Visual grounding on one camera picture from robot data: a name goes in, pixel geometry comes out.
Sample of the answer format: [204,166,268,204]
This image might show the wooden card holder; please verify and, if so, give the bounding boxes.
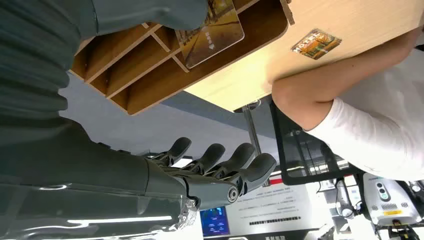
[69,0,296,117]

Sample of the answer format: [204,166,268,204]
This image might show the person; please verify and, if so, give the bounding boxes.
[271,19,424,182]

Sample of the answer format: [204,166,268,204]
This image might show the blue display screen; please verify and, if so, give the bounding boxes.
[199,205,231,238]

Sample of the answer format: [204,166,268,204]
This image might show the white sign board with text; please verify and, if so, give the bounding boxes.
[225,175,319,240]

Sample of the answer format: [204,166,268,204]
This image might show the black office chair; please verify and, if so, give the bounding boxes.
[269,99,365,186]

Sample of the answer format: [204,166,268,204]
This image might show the white machine with buttons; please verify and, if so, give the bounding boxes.
[362,172,423,228]

